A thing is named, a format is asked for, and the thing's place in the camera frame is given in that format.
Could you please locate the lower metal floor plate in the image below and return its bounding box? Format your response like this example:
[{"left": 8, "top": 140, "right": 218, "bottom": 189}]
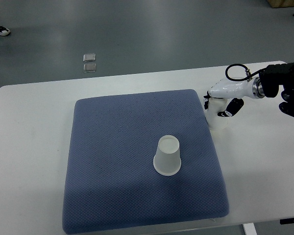
[{"left": 83, "top": 63, "right": 97, "bottom": 72}]

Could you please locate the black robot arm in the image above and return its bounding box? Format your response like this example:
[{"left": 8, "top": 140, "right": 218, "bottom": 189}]
[{"left": 259, "top": 62, "right": 294, "bottom": 117}]

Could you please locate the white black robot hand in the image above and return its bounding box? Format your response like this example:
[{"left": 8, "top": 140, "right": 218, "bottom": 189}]
[{"left": 203, "top": 77, "right": 265, "bottom": 117}]

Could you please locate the white table leg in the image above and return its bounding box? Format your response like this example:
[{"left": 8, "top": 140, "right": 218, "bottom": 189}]
[{"left": 243, "top": 223, "right": 257, "bottom": 235}]

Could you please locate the metal floor plate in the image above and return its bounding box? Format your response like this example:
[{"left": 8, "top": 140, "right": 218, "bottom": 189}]
[
  {"left": 83, "top": 53, "right": 96, "bottom": 62},
  {"left": 83, "top": 63, "right": 97, "bottom": 72}
]

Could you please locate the blue grey foam cushion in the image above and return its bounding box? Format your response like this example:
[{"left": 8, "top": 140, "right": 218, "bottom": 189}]
[{"left": 62, "top": 89, "right": 229, "bottom": 234}]

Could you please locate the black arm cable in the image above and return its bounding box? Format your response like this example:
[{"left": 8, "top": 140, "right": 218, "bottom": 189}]
[{"left": 225, "top": 64, "right": 263, "bottom": 82}]

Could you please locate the wooden box corner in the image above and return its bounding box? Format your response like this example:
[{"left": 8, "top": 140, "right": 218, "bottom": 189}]
[{"left": 267, "top": 0, "right": 294, "bottom": 8}]

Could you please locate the black table control panel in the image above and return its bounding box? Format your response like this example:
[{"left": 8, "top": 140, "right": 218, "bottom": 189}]
[{"left": 279, "top": 218, "right": 294, "bottom": 225}]

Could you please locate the upper metal floor plate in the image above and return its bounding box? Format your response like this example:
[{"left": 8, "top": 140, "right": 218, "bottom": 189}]
[{"left": 83, "top": 53, "right": 96, "bottom": 62}]

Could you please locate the white paper cup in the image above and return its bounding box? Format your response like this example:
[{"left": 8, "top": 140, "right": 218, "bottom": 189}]
[
  {"left": 153, "top": 135, "right": 181, "bottom": 176},
  {"left": 205, "top": 98, "right": 228, "bottom": 130}
]

